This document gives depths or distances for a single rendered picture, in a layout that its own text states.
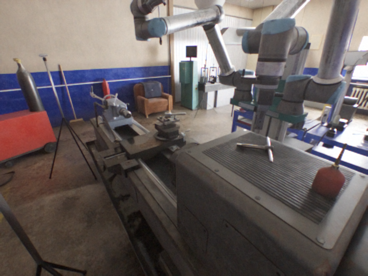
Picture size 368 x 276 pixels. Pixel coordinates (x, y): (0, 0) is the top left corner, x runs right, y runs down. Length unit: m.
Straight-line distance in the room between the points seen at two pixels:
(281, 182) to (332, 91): 0.89
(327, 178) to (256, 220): 0.23
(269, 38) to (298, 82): 0.84
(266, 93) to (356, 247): 0.47
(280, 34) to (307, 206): 0.49
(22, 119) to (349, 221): 3.97
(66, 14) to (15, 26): 1.00
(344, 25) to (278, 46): 0.68
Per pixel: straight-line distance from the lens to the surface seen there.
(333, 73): 1.38
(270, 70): 0.65
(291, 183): 0.65
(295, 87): 1.46
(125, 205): 1.84
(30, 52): 5.28
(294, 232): 0.52
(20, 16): 5.33
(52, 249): 2.36
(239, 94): 1.75
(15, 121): 3.91
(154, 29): 1.08
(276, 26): 0.66
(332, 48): 1.33
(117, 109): 2.18
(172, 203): 1.18
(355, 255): 0.62
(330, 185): 0.62
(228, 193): 0.56
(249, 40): 0.83
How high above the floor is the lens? 1.70
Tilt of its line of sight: 26 degrees down
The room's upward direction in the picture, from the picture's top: straight up
